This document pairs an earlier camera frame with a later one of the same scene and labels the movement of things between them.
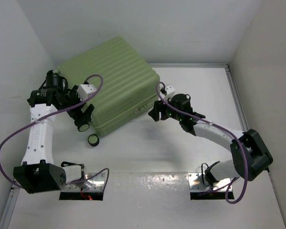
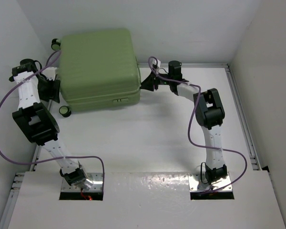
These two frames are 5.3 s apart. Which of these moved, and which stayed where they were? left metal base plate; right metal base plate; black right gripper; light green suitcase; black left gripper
Moved: black right gripper; light green suitcase; black left gripper
Stayed: left metal base plate; right metal base plate
